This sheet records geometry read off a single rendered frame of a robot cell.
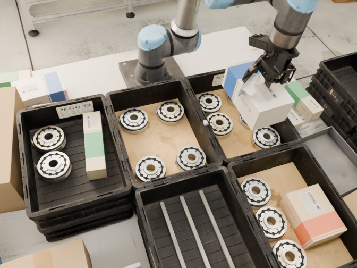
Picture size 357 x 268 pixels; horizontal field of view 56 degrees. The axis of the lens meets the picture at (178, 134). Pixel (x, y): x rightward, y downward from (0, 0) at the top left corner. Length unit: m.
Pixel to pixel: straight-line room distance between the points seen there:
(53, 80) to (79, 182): 0.53
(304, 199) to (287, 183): 0.12
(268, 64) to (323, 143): 0.70
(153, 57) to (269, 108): 0.61
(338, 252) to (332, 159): 0.46
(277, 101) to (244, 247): 0.45
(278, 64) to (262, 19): 2.45
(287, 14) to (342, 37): 2.66
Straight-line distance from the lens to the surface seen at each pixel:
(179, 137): 1.23
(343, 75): 2.26
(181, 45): 1.43
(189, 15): 1.35
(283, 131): 1.28
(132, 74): 1.55
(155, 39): 1.37
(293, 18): 0.84
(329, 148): 1.55
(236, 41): 1.87
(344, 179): 1.49
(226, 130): 1.24
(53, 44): 2.95
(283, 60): 0.90
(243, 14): 3.36
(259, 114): 0.96
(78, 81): 1.61
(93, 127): 1.19
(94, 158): 1.12
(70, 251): 1.04
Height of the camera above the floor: 1.84
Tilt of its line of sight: 54 degrees down
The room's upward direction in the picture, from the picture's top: 7 degrees clockwise
